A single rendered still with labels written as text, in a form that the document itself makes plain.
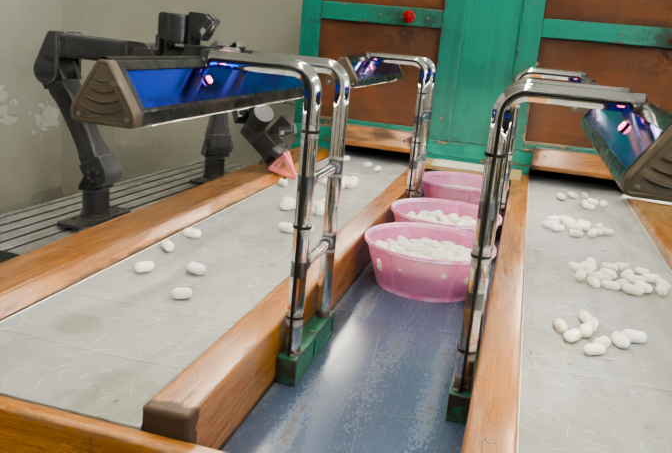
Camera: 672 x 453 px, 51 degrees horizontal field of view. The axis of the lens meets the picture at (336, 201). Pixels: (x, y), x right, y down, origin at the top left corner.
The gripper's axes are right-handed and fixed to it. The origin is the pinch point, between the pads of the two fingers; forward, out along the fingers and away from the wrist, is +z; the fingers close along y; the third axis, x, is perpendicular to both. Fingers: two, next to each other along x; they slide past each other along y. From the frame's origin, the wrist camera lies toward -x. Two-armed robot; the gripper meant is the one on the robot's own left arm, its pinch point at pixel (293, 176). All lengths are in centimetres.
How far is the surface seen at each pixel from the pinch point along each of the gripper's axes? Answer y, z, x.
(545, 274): -48, 53, -43
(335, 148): -83, 10, -40
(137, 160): 146, -81, 115
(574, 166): 50, 56, -55
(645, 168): -120, 34, -70
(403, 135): 51, 11, -21
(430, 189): 15.7, 29.0, -22.9
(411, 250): -46, 33, -26
